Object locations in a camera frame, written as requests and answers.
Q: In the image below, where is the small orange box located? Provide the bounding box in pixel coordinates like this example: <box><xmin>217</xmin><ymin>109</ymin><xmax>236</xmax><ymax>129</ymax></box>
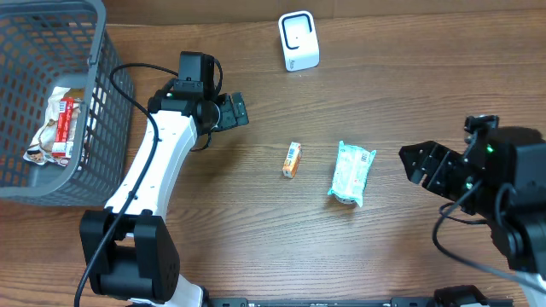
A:
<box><xmin>282</xmin><ymin>142</ymin><xmax>302</xmax><ymax>178</ymax></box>

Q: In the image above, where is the teal white tissue pack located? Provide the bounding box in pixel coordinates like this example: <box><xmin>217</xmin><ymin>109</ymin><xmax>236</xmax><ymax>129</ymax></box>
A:
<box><xmin>328</xmin><ymin>141</ymin><xmax>376</xmax><ymax>207</ymax></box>

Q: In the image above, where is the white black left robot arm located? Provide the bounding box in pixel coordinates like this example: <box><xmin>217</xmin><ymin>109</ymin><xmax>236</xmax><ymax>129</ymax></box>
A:
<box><xmin>74</xmin><ymin>78</ymin><xmax>248</xmax><ymax>306</ymax></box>

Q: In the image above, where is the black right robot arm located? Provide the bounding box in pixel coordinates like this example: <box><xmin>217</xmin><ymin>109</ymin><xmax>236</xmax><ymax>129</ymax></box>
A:
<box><xmin>398</xmin><ymin>126</ymin><xmax>545</xmax><ymax>306</ymax></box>

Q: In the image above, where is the white barcode scanner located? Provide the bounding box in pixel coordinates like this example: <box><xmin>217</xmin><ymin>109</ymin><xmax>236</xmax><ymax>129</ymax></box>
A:
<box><xmin>278</xmin><ymin>10</ymin><xmax>320</xmax><ymax>72</ymax></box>

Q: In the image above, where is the red snack bar box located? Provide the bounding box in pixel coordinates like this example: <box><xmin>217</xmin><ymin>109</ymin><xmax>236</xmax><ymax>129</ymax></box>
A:
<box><xmin>51</xmin><ymin>97</ymin><xmax>75</xmax><ymax>158</ymax></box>

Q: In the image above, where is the white crumpled snack wrapper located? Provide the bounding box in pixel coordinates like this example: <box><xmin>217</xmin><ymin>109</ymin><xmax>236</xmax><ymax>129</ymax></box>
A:
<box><xmin>23</xmin><ymin>87</ymin><xmax>84</xmax><ymax>166</ymax></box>

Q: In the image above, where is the grey plastic basket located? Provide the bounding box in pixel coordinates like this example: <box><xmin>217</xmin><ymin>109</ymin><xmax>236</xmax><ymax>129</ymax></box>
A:
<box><xmin>1</xmin><ymin>0</ymin><xmax>132</xmax><ymax>206</ymax></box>

